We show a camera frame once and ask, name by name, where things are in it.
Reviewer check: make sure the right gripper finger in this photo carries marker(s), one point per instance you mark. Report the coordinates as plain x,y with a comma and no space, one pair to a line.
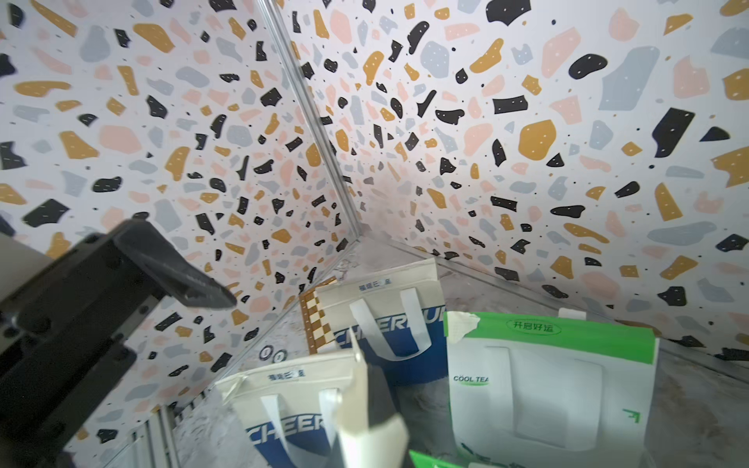
382,403

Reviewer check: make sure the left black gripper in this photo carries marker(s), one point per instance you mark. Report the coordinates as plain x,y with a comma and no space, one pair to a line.
64,325

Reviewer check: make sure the middle green white bag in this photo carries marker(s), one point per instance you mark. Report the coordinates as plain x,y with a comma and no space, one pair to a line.
425,461

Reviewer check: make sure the green white bag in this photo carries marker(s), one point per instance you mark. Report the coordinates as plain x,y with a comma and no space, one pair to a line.
425,461
529,391

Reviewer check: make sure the front blue white bag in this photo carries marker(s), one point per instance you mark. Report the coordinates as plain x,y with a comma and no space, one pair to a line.
287,410

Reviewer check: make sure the blue white bag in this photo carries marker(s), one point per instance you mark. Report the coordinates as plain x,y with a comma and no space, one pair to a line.
287,410
397,318

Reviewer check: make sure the back blue white bag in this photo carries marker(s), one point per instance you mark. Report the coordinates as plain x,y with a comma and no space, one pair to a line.
397,318

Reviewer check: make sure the wooden chessboard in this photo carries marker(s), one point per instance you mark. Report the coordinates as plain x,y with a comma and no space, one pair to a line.
318,331

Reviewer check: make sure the back green white bag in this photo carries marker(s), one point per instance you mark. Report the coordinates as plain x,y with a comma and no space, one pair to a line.
529,391

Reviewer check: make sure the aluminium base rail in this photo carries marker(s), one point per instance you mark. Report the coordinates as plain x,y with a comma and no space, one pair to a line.
150,445

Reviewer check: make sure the left corner aluminium post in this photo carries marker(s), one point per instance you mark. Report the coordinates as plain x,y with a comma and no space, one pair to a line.
274,19

